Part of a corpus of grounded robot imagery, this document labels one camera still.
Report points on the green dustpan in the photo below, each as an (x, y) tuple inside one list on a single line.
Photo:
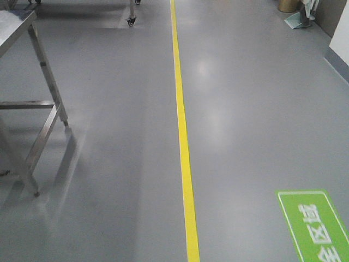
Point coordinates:
[(305, 15)]

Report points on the wheeled metal cart leg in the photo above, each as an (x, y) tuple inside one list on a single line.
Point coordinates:
[(132, 17)]

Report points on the cardboard tube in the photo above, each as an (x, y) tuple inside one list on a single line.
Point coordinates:
[(287, 6)]

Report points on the green floor sign sticker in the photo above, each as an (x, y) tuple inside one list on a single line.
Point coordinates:
[(318, 233)]

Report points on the stainless steel table frame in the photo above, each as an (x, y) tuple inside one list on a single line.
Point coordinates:
[(13, 24)]

